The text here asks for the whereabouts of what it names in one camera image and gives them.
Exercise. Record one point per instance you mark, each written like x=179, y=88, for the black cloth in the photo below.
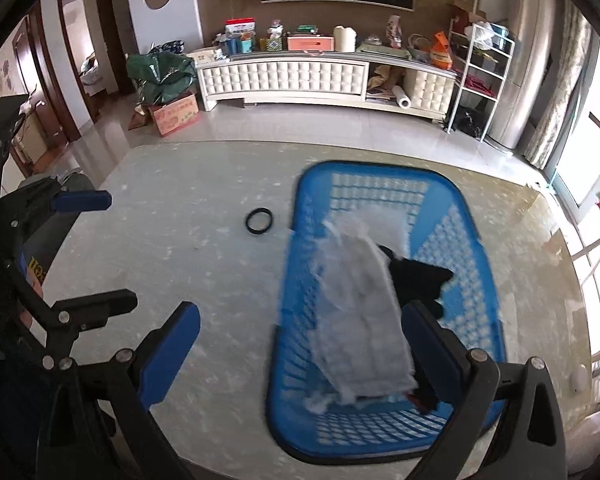
x=420, y=277

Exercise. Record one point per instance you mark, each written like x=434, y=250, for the patterned curtain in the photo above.
x=560, y=85

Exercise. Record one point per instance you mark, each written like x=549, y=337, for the white tufted TV cabinet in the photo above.
x=290, y=77

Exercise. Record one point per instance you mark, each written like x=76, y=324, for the white plastic jug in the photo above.
x=345, y=40

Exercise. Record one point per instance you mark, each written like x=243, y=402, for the red and white box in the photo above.
x=240, y=27

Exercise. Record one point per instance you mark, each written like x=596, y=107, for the white plastic bag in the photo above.
x=484, y=34

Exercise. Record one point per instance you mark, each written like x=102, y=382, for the small grey wicker basket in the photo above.
x=420, y=52

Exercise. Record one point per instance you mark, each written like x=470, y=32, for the silver standing air conditioner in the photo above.
x=515, y=60

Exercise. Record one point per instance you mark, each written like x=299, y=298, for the black bag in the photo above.
x=467, y=122

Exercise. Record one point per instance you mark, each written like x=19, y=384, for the blue plastic basket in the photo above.
x=450, y=240

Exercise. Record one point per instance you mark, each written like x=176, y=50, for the brown wooden door frame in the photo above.
x=117, y=35

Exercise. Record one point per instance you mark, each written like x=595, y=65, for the white cloth pile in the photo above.
x=597, y=440

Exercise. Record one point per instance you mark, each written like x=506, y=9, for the orange bag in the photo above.
x=442, y=55

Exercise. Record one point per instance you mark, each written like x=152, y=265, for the pink box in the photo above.
x=310, y=43

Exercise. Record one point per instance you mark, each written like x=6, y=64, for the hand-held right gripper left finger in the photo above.
x=172, y=350

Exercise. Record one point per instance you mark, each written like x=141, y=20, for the cardboard box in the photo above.
x=177, y=115

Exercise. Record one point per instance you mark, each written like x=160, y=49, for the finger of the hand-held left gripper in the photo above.
x=82, y=201
x=99, y=305

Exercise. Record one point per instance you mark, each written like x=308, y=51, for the white textured towel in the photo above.
x=360, y=310

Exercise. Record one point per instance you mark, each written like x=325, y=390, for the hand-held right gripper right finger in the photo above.
x=437, y=352

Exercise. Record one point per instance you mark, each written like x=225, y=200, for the white paper roll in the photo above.
x=401, y=97

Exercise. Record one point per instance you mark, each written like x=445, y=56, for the green bag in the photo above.
x=159, y=75

